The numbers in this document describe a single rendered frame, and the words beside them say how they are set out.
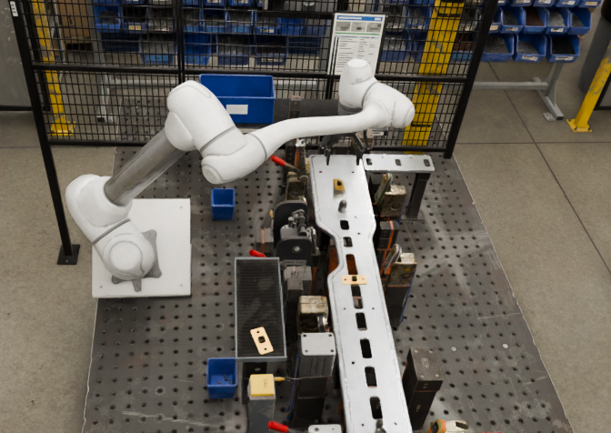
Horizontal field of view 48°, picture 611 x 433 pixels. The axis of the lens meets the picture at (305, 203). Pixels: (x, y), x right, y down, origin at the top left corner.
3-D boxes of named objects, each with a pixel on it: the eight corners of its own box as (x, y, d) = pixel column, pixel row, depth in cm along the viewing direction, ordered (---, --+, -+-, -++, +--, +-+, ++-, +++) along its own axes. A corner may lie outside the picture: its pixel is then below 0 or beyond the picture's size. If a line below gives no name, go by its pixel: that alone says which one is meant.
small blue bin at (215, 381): (236, 400, 229) (236, 386, 223) (206, 401, 228) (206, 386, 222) (235, 372, 237) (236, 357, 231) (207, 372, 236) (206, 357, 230)
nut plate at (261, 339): (273, 350, 190) (273, 348, 189) (260, 355, 189) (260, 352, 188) (263, 327, 195) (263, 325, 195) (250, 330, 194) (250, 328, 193)
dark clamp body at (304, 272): (309, 354, 245) (320, 285, 219) (272, 355, 244) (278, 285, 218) (306, 329, 253) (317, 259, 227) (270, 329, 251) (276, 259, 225)
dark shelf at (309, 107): (387, 136, 292) (388, 130, 290) (172, 132, 281) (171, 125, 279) (379, 105, 308) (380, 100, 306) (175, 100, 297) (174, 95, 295)
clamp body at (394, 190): (395, 259, 282) (412, 197, 259) (367, 259, 281) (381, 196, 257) (392, 243, 289) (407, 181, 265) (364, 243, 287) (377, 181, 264)
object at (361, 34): (375, 78, 298) (388, 13, 277) (325, 76, 295) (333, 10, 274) (375, 75, 299) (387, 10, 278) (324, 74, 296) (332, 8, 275)
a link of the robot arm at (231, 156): (273, 156, 204) (246, 118, 203) (227, 186, 194) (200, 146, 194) (255, 170, 215) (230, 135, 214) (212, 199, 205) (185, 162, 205)
